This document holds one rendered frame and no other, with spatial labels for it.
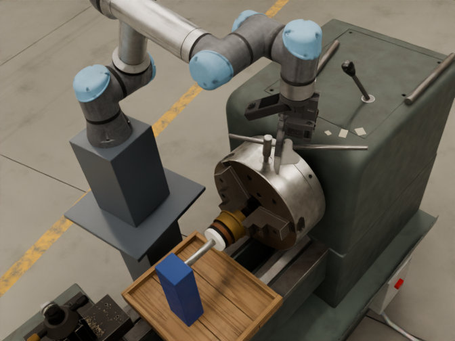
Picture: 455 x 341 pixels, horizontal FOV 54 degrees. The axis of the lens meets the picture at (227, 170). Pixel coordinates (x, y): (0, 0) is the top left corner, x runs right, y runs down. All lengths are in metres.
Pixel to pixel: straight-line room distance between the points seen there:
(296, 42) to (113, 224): 1.11
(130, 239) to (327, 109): 0.85
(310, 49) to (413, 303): 1.73
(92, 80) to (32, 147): 2.14
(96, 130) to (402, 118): 0.91
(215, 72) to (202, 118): 2.46
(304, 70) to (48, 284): 2.05
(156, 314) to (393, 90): 0.93
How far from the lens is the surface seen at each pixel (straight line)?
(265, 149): 1.12
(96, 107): 1.44
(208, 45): 0.89
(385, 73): 1.46
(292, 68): 0.92
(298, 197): 1.17
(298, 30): 0.90
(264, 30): 0.94
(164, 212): 1.74
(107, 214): 1.80
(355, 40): 1.61
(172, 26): 0.95
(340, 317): 1.71
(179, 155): 3.05
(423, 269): 2.53
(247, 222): 1.20
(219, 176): 1.22
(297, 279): 1.39
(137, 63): 1.44
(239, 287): 1.35
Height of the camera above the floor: 2.06
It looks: 45 degrees down
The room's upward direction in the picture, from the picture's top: 7 degrees counter-clockwise
